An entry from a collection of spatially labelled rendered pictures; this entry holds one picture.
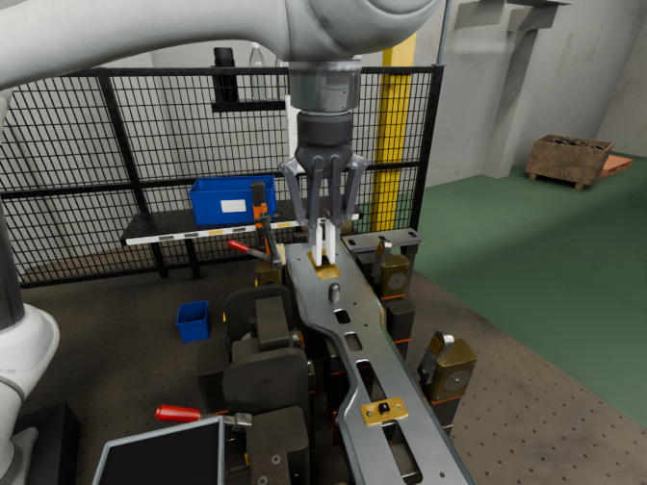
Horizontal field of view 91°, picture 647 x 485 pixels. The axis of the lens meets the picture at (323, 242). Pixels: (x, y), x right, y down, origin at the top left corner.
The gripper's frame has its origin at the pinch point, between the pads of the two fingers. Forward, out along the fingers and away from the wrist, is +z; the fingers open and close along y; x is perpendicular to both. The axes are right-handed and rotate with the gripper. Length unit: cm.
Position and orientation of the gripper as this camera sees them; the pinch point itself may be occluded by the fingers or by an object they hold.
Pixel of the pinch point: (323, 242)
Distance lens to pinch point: 52.6
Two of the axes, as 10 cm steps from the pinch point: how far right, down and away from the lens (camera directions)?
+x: -2.9, -4.8, 8.2
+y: 9.6, -1.4, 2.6
